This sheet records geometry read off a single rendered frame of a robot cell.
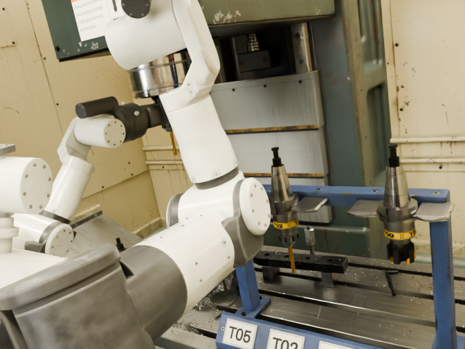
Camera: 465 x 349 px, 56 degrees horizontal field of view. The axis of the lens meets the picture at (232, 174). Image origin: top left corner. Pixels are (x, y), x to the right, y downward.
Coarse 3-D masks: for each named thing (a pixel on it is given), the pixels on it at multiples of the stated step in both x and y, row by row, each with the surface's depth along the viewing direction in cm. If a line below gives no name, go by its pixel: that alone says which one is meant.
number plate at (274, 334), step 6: (270, 330) 92; (276, 330) 91; (270, 336) 91; (276, 336) 90; (282, 336) 90; (288, 336) 89; (294, 336) 88; (300, 336) 88; (270, 342) 91; (276, 342) 90; (282, 342) 89; (288, 342) 89; (294, 342) 88; (300, 342) 87; (270, 348) 90; (276, 348) 89; (282, 348) 89; (288, 348) 88; (294, 348) 88; (300, 348) 87
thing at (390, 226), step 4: (384, 224) 76; (388, 224) 74; (392, 224) 74; (396, 224) 73; (400, 224) 73; (404, 224) 73; (408, 224) 73; (412, 224) 74; (384, 228) 76; (388, 228) 75; (392, 228) 74; (396, 228) 74; (400, 228) 73; (404, 228) 73; (408, 228) 73; (412, 228) 74; (392, 232) 74; (396, 232) 74; (400, 232) 74; (404, 232) 73
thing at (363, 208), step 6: (354, 204) 80; (360, 204) 79; (366, 204) 79; (372, 204) 78; (348, 210) 79; (354, 210) 77; (360, 210) 77; (366, 210) 77; (372, 210) 76; (378, 210) 76; (354, 216) 76; (360, 216) 75; (366, 216) 75; (372, 216) 75
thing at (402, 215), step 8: (416, 200) 74; (384, 208) 73; (392, 208) 73; (400, 208) 72; (408, 208) 72; (416, 208) 73; (384, 216) 75; (392, 216) 74; (400, 216) 73; (408, 216) 73
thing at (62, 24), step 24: (48, 0) 99; (216, 0) 82; (240, 0) 89; (264, 0) 96; (288, 0) 105; (312, 0) 116; (48, 24) 102; (72, 24) 98; (216, 24) 83; (240, 24) 89; (264, 24) 102; (288, 24) 127; (72, 48) 100; (96, 48) 96
